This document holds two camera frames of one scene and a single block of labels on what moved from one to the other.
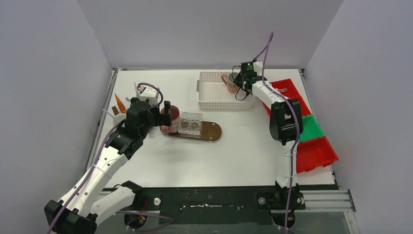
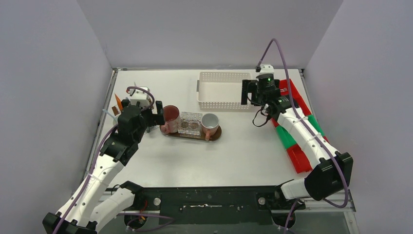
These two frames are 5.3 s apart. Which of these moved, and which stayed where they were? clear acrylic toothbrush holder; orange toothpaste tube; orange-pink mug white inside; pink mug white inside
Moved: orange-pink mug white inside
Stayed: orange toothpaste tube; clear acrylic toothbrush holder; pink mug white inside
